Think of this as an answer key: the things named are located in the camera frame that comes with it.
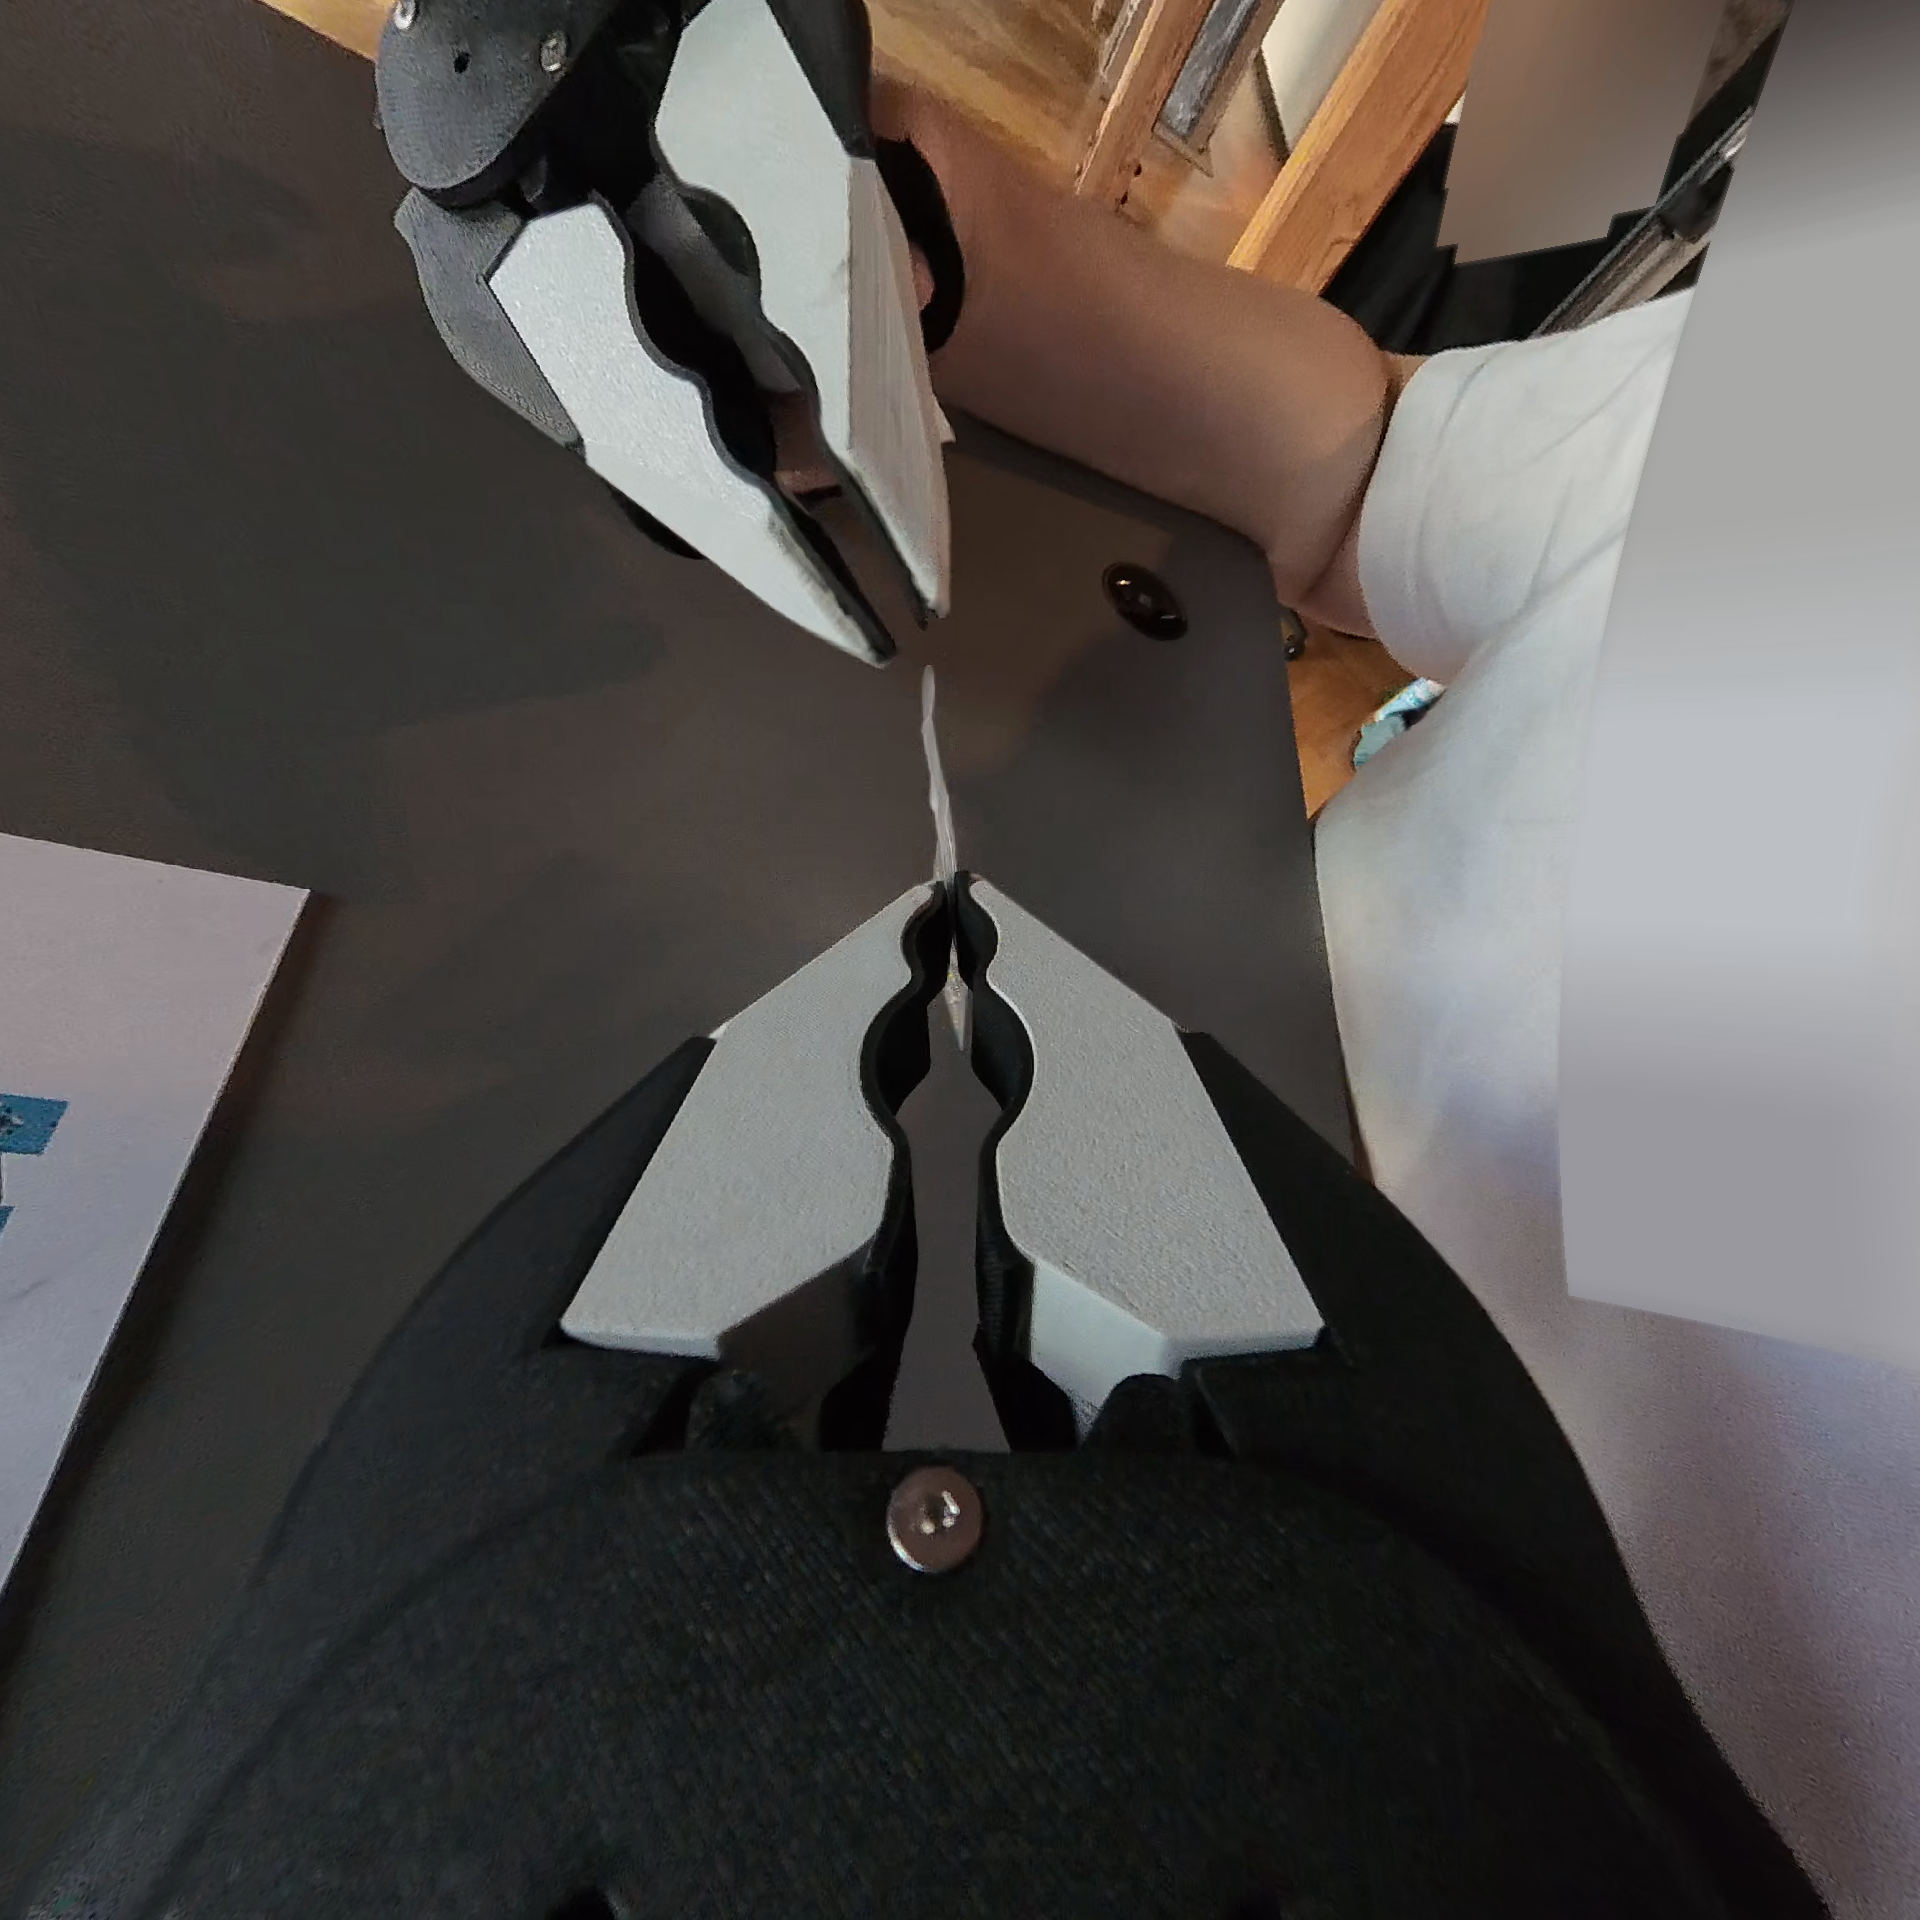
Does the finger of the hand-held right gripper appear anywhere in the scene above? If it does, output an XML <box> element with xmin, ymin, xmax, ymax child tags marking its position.
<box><xmin>486</xmin><ymin>193</ymin><xmax>903</xmax><ymax>673</ymax></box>
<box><xmin>652</xmin><ymin>0</ymin><xmax>957</xmax><ymax>619</ymax></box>

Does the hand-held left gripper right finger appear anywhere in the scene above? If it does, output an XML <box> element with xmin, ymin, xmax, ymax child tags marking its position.
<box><xmin>960</xmin><ymin>875</ymin><xmax>1331</xmax><ymax>1451</ymax></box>

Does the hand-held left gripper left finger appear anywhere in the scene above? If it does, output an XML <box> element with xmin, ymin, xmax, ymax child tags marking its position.
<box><xmin>563</xmin><ymin>883</ymin><xmax>957</xmax><ymax>1451</ymax></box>

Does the person's right forearm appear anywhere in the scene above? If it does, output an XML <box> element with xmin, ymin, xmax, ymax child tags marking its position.
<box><xmin>884</xmin><ymin>106</ymin><xmax>1426</xmax><ymax>641</ymax></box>

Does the dark desk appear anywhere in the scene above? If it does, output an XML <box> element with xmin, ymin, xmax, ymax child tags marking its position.
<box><xmin>0</xmin><ymin>0</ymin><xmax>1360</xmax><ymax>1696</ymax></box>

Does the teal item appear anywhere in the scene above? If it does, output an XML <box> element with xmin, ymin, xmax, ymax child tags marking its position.
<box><xmin>1354</xmin><ymin>680</ymin><xmax>1445</xmax><ymax>771</ymax></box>

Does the white sheet with blue print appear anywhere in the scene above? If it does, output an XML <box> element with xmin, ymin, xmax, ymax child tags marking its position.
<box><xmin>0</xmin><ymin>832</ymin><xmax>312</xmax><ymax>1561</ymax></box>

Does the wooden furniture frame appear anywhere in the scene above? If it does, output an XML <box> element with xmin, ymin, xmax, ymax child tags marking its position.
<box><xmin>1077</xmin><ymin>0</ymin><xmax>1478</xmax><ymax>290</ymax></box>

